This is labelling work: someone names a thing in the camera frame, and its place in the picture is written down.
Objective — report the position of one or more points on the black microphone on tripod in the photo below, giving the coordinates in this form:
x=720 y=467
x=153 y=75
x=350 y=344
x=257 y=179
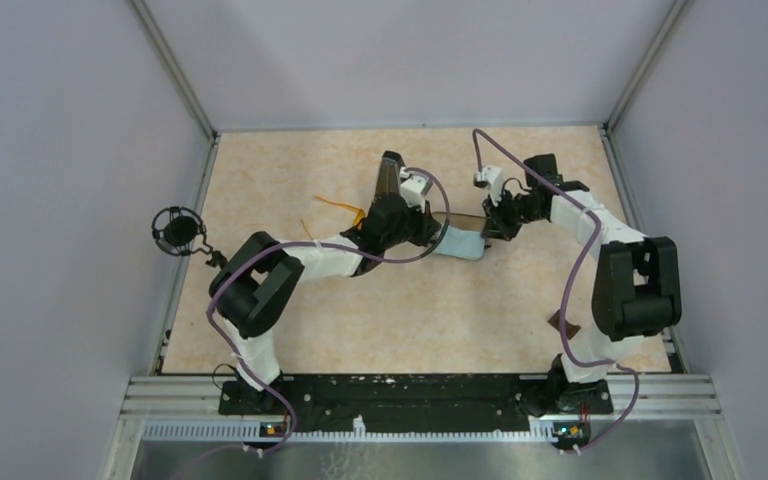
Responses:
x=180 y=232

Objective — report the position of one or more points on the black glasses case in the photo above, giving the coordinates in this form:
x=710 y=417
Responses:
x=468 y=222

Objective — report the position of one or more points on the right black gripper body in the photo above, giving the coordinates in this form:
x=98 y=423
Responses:
x=519 y=208

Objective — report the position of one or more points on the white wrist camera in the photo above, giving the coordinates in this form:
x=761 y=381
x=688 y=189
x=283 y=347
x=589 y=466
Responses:
x=413 y=188
x=491 y=179

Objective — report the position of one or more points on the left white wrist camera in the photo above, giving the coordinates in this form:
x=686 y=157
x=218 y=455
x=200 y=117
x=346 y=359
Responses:
x=413 y=188

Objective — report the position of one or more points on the black metronome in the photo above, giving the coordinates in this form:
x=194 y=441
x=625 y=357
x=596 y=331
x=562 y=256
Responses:
x=387 y=189

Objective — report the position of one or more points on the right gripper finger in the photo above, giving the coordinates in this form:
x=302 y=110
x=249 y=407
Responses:
x=495 y=231
x=490 y=212

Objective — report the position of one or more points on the blue cleaning cloth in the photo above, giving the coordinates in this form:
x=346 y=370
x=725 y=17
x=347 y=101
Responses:
x=460 y=244

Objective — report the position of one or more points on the small brown holder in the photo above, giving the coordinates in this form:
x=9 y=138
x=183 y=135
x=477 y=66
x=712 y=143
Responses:
x=570 y=330

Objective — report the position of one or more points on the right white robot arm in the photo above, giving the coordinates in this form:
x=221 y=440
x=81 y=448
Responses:
x=636 y=292

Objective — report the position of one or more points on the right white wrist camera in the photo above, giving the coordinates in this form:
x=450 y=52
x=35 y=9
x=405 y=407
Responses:
x=491 y=179

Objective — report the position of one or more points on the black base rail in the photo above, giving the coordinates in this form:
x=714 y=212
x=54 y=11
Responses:
x=415 y=403

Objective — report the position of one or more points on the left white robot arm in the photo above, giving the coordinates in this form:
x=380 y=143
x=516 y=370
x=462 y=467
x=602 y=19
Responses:
x=250 y=293

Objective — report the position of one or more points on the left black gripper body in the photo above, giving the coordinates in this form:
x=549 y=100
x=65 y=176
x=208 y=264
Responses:
x=412 y=228

